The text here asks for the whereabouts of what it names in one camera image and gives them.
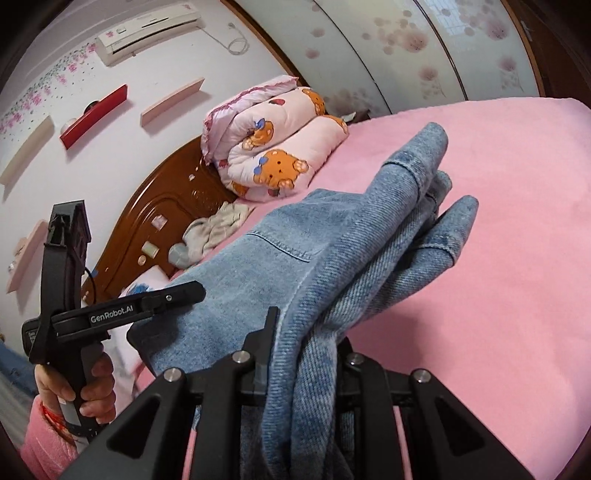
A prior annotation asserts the blue denim jacket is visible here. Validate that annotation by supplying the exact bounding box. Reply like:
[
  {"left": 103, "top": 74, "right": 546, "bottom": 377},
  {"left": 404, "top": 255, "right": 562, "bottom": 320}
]
[{"left": 127, "top": 123, "right": 478, "bottom": 479}]

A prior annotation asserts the left hand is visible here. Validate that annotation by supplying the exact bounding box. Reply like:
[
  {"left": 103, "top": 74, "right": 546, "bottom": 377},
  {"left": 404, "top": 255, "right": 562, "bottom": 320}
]
[{"left": 34, "top": 353, "right": 116, "bottom": 425}]

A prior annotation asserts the white printed pillow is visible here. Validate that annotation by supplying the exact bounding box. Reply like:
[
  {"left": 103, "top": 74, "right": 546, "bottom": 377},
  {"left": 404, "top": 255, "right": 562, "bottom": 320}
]
[{"left": 119, "top": 266, "right": 170, "bottom": 297}]

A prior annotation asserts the pink bed blanket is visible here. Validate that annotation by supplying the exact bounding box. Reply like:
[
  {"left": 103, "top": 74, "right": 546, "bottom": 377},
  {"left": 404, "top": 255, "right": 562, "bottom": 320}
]
[{"left": 133, "top": 95, "right": 591, "bottom": 480}]

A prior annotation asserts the grey crumpled cloth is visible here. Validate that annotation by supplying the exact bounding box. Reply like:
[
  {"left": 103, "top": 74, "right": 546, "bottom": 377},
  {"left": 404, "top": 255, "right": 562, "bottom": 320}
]
[{"left": 168, "top": 202, "right": 253, "bottom": 270}]

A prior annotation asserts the brown wooden headboard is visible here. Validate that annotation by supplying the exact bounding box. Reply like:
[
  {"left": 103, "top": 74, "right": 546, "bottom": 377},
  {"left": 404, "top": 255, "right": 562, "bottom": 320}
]
[{"left": 81, "top": 138, "right": 236, "bottom": 304}]

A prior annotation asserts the bear print folded quilt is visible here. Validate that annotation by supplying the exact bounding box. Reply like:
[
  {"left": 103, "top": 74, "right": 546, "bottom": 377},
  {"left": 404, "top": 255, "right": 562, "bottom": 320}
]
[{"left": 200, "top": 75, "right": 349, "bottom": 202}]

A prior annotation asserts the white air conditioner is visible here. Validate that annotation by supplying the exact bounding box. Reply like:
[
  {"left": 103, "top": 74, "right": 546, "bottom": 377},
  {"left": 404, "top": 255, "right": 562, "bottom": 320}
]
[{"left": 95, "top": 1, "right": 201, "bottom": 66}]

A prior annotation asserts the floral sliding wardrobe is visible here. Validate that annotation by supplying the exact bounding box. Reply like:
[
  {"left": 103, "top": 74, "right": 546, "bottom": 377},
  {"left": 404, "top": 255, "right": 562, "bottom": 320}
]
[{"left": 228, "top": 0, "right": 544, "bottom": 117}]

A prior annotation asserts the beige wall shelf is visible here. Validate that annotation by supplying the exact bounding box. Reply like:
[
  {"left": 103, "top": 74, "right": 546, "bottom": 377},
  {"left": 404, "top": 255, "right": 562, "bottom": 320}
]
[{"left": 1, "top": 116, "right": 55, "bottom": 186}]

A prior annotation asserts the red wall shelf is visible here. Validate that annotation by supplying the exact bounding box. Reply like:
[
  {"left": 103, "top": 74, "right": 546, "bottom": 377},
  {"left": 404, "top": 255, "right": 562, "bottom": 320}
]
[{"left": 60, "top": 84, "right": 128, "bottom": 150}]

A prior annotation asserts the pink wall shelf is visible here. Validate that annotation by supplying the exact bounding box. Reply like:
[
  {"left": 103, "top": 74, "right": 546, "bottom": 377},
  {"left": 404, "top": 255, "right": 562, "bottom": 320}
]
[{"left": 139, "top": 77, "right": 205, "bottom": 128}]

